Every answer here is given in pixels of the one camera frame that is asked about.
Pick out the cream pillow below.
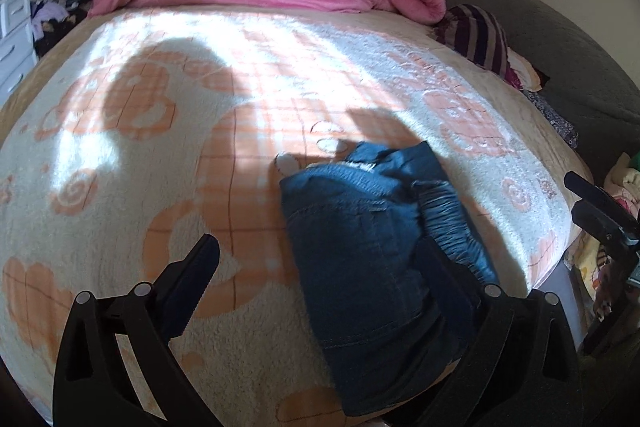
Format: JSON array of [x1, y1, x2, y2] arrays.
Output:
[[507, 49, 551, 91]]

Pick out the grey padded headboard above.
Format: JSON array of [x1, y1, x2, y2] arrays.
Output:
[[424, 0, 640, 154]]

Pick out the blue patterned cloth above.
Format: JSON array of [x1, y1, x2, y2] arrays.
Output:
[[522, 89, 581, 151]]

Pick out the heap of dark clothes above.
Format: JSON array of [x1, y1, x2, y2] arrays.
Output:
[[30, 0, 97, 58]]

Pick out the pile of mixed clothes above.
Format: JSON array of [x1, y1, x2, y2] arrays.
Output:
[[564, 152, 640, 323]]

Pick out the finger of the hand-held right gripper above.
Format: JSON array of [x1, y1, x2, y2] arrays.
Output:
[[563, 172, 640, 230], [571, 199, 640, 249]]

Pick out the magenta cloth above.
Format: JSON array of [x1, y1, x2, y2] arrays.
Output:
[[501, 61, 524, 91]]

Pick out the cream orange printed blanket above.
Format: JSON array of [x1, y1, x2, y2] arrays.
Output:
[[0, 4, 594, 427]]

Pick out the white plastic drawer unit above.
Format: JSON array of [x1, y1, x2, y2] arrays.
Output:
[[0, 0, 39, 106]]

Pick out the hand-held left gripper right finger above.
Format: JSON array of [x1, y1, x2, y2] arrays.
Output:
[[385, 237, 584, 427]]

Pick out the purple grey striped cloth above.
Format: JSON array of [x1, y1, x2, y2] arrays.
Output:
[[434, 4, 512, 76]]

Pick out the blue denim jeans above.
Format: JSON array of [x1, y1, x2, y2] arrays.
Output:
[[279, 141, 501, 418]]

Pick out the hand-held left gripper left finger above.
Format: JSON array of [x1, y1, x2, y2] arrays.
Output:
[[52, 234, 226, 427]]

